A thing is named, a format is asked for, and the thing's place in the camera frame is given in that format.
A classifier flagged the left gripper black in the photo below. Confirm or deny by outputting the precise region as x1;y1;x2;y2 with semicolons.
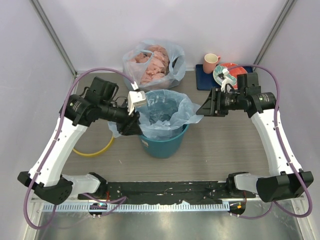
99;100;143;136

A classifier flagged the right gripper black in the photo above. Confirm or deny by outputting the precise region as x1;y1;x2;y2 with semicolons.
196;87;245;118

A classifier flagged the teal trash bin yellow rim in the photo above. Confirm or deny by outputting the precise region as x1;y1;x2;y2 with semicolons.
139;124;189;159

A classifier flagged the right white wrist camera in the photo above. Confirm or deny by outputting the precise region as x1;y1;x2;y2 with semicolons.
218;68;233;92

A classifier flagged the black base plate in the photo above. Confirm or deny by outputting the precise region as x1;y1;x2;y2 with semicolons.
77;180;256;206

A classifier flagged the white slotted cable duct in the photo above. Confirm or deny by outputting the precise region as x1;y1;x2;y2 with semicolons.
55;201;230;213

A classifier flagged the light blue plastic bag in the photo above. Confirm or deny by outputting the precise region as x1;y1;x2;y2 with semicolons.
124;89;204;141

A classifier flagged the dark blue tray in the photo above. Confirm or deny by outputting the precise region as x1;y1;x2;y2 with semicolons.
195;64;253;91

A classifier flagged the plastic bag with pink trash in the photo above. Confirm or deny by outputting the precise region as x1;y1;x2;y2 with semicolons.
122;39;186;91

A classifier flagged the pink ceramic mug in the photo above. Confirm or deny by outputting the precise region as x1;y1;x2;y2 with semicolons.
203;53;221;74

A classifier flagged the red blue floral plate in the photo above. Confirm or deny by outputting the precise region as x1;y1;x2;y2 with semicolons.
212;62;248;89

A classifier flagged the yellow bin rim ring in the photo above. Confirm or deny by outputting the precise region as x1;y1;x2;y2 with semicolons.
72;134;116;158

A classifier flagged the aluminium frame rail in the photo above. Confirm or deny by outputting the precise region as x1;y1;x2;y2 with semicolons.
31;180;305;203

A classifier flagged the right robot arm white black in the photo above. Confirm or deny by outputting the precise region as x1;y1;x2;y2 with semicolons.
196;72;314;203

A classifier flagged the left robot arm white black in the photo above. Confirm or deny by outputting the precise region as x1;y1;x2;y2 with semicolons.
17;77;147;205

